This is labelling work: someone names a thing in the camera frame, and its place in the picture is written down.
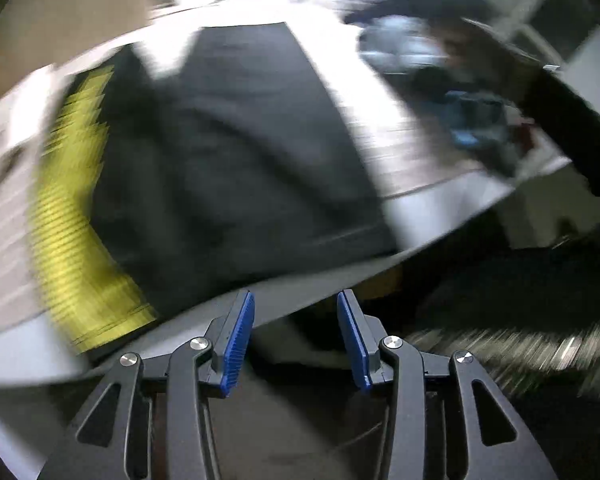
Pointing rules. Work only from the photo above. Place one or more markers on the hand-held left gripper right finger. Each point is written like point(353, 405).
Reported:
point(356, 340)

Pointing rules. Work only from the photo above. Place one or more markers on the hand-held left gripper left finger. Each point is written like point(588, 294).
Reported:
point(236, 340)

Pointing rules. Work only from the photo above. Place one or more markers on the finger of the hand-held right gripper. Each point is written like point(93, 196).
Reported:
point(472, 120)

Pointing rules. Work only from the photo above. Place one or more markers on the dark grey yellow-striped garment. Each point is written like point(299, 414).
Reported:
point(230, 160)

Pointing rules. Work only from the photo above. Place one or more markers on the person's right forearm dark sleeve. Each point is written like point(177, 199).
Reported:
point(575, 140)

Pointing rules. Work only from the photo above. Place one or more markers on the person's right hand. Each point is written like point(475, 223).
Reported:
point(480, 55)

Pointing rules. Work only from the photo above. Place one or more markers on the pale blue cloth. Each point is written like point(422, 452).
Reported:
point(400, 45)

